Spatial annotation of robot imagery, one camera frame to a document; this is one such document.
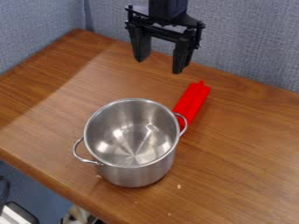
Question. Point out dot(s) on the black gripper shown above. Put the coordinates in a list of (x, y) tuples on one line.
[(163, 19)]

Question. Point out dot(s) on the red block object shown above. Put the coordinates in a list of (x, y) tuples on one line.
[(191, 101)]

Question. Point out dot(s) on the stainless steel pot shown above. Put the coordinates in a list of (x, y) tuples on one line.
[(131, 136)]

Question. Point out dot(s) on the white object under table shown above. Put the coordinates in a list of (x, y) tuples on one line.
[(79, 216)]

